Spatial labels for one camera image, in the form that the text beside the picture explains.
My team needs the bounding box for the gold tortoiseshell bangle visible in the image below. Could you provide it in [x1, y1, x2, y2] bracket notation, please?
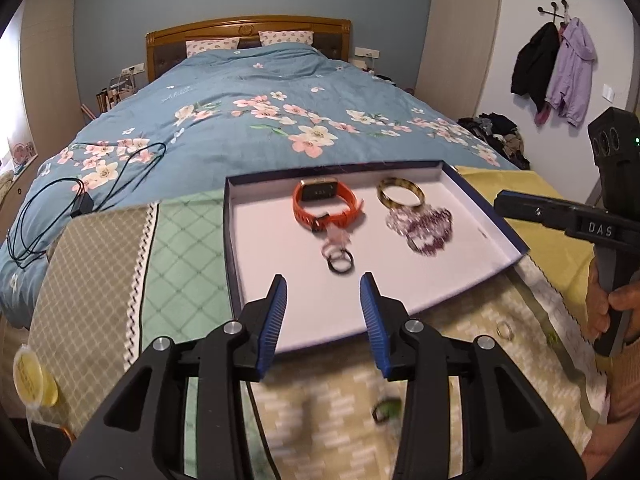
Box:
[376, 177, 426, 209]

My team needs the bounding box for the dark pile of clothes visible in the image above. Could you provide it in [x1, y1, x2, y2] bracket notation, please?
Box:
[457, 112, 531, 171]

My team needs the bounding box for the purple jacket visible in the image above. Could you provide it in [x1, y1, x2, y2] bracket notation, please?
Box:
[535, 17, 598, 128]

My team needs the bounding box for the clear cosmetics organizer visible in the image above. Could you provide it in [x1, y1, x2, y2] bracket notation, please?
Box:
[95, 67, 138, 111]

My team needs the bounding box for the pink hair tie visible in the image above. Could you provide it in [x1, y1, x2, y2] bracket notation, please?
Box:
[320, 225, 353, 258]

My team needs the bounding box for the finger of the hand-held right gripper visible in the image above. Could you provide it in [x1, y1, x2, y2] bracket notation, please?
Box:
[494, 190, 576, 233]

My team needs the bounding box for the black wall coat rack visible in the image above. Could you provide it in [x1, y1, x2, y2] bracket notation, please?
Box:
[537, 0, 571, 26]

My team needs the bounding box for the orange wrist watch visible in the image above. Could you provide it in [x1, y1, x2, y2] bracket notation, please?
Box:
[292, 178, 364, 233]

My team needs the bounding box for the blue floral quilt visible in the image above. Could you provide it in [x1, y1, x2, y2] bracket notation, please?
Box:
[0, 42, 521, 331]

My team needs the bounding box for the green ring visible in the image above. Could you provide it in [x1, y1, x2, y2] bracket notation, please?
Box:
[372, 397, 403, 423]

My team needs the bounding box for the plastic cup yellow liquid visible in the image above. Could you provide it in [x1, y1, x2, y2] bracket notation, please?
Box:
[12, 345, 58, 408]

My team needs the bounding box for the white dotted pillow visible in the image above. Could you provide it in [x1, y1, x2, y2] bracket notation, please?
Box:
[186, 36, 241, 58]
[258, 30, 315, 47]

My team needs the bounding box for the dark phone orange edge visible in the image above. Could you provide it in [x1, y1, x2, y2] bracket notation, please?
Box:
[30, 422, 76, 480]

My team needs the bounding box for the black ring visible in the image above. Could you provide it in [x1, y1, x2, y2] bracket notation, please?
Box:
[326, 252, 355, 276]

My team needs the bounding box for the patchwork patterned tablecloth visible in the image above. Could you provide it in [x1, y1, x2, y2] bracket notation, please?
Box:
[27, 165, 613, 480]

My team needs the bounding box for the person's right forearm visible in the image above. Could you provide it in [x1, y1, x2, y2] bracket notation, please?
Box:
[582, 335, 640, 480]

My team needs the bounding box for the beige wardrobe beside window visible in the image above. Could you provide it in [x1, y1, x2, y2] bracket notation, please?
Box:
[0, 0, 86, 171]

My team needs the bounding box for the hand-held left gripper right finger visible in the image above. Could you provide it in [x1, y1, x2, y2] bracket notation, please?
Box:
[359, 272, 586, 480]

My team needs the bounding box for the pink desk fan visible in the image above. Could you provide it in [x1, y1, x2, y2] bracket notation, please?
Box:
[7, 137, 38, 166]

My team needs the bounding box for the person's right hand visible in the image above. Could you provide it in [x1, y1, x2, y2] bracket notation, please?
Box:
[587, 260, 640, 342]

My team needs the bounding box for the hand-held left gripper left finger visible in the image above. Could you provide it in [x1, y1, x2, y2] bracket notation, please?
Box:
[59, 274, 288, 480]

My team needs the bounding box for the black jacket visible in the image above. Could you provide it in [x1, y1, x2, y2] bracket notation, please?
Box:
[511, 22, 561, 113]

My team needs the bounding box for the dark blue shallow box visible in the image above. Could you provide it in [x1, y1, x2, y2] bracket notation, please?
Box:
[223, 160, 531, 356]

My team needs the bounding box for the black cable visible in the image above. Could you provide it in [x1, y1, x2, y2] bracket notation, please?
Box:
[7, 141, 168, 271]

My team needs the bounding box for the purple bead bracelet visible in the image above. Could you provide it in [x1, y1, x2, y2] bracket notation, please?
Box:
[385, 205, 456, 256]

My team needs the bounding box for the wooden headboard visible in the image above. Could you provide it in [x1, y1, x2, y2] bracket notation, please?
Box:
[146, 16, 352, 83]

